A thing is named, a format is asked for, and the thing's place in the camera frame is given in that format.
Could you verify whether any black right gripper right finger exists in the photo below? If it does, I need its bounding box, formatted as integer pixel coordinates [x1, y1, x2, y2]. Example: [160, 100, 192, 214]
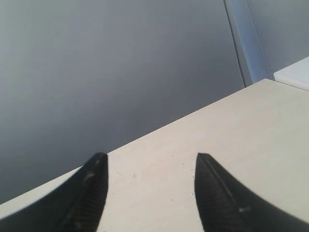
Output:
[194, 153, 309, 232]

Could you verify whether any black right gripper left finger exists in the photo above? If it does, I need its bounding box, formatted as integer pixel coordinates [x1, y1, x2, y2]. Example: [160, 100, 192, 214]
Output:
[0, 153, 108, 232]

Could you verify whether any thin hanging cord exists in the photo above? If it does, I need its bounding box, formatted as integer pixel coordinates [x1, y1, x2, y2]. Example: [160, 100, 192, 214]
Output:
[223, 0, 246, 87]

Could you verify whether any white side table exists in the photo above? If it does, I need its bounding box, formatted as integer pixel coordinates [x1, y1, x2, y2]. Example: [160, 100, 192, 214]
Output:
[274, 57, 309, 91]

